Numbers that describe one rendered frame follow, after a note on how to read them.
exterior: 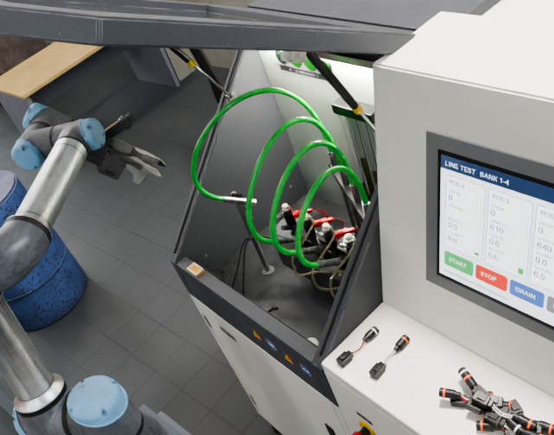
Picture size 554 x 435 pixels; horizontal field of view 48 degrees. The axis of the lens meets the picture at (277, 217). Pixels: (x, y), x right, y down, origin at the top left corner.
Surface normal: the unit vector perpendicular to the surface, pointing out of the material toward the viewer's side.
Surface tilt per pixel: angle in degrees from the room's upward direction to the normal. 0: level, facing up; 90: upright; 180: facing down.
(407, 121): 76
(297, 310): 0
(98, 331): 0
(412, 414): 0
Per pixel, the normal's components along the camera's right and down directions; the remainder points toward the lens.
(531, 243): -0.76, 0.40
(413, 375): -0.30, -0.73
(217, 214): 0.63, 0.33
